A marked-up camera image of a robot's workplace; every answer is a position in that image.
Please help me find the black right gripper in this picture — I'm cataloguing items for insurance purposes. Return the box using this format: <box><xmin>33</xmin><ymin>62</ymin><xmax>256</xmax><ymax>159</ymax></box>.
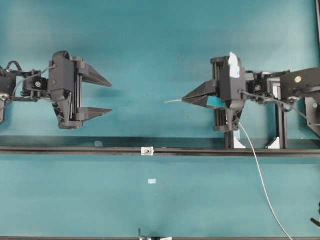
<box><xmin>182</xmin><ymin>56</ymin><xmax>247</xmax><ymax>132</ymax></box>

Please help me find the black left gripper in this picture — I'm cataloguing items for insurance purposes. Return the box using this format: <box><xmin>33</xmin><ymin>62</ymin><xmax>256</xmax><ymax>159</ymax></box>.
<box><xmin>47</xmin><ymin>50</ymin><xmax>112</xmax><ymax>130</ymax></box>

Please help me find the thin grey wire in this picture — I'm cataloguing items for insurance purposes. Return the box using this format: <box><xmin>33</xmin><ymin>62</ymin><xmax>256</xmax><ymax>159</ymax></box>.
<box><xmin>163</xmin><ymin>98</ymin><xmax>294</xmax><ymax>240</ymax></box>

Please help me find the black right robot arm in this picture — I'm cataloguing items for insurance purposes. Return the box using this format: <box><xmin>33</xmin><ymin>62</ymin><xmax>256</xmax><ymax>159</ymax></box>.
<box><xmin>182</xmin><ymin>53</ymin><xmax>320</xmax><ymax>132</ymax></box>

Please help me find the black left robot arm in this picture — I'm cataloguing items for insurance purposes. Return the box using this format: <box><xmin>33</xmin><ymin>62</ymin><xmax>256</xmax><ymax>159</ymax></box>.
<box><xmin>0</xmin><ymin>50</ymin><xmax>112</xmax><ymax>130</ymax></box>

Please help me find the silver metal fitting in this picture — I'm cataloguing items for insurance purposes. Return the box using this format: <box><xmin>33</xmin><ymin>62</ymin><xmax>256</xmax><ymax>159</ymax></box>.
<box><xmin>141</xmin><ymin>146</ymin><xmax>154</xmax><ymax>156</ymax></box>

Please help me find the small pale tape patch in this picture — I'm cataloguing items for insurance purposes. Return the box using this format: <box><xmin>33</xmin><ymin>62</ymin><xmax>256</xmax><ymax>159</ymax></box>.
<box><xmin>148</xmin><ymin>178</ymin><xmax>157</xmax><ymax>185</ymax></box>

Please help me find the black clamp at right edge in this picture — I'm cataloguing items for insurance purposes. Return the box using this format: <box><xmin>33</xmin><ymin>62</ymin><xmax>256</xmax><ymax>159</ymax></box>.
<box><xmin>310</xmin><ymin>203</ymin><xmax>320</xmax><ymax>228</ymax></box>

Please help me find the clear tape on rail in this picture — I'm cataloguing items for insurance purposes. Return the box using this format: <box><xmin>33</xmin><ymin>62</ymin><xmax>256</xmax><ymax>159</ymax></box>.
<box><xmin>94</xmin><ymin>141</ymin><xmax>103</xmax><ymax>148</ymax></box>

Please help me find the black aluminium frame stand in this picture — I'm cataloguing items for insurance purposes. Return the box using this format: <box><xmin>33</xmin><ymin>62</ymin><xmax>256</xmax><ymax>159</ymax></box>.
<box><xmin>224</xmin><ymin>77</ymin><xmax>289</xmax><ymax>150</ymax></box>

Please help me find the long black aluminium rail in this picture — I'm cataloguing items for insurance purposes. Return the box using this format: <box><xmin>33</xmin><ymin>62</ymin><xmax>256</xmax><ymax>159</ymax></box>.
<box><xmin>0</xmin><ymin>135</ymin><xmax>320</xmax><ymax>158</ymax></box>

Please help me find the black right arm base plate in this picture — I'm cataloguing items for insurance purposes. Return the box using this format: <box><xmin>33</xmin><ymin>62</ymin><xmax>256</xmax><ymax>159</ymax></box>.
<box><xmin>305</xmin><ymin>97</ymin><xmax>320</xmax><ymax>137</ymax></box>

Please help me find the black right edge post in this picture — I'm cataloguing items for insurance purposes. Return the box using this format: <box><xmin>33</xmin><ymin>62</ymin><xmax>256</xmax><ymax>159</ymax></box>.
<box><xmin>314</xmin><ymin>0</ymin><xmax>320</xmax><ymax>50</ymax></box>

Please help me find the black bottom edge rail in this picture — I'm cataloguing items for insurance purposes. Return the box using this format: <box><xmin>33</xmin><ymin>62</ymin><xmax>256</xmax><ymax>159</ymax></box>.
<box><xmin>0</xmin><ymin>235</ymin><xmax>320</xmax><ymax>240</ymax></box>

